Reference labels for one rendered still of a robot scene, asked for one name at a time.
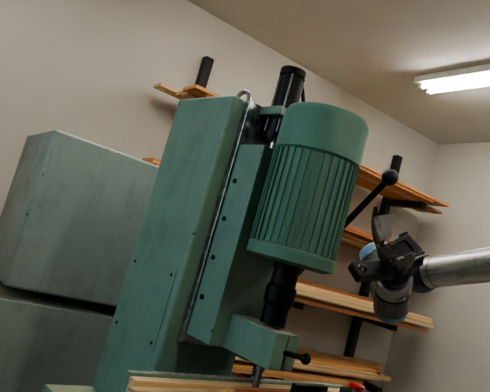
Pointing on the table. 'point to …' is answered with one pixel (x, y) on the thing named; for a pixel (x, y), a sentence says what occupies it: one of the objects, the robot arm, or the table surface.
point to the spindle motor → (309, 187)
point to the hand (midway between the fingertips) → (390, 229)
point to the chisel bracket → (260, 343)
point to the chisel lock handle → (299, 357)
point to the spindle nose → (280, 294)
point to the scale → (233, 377)
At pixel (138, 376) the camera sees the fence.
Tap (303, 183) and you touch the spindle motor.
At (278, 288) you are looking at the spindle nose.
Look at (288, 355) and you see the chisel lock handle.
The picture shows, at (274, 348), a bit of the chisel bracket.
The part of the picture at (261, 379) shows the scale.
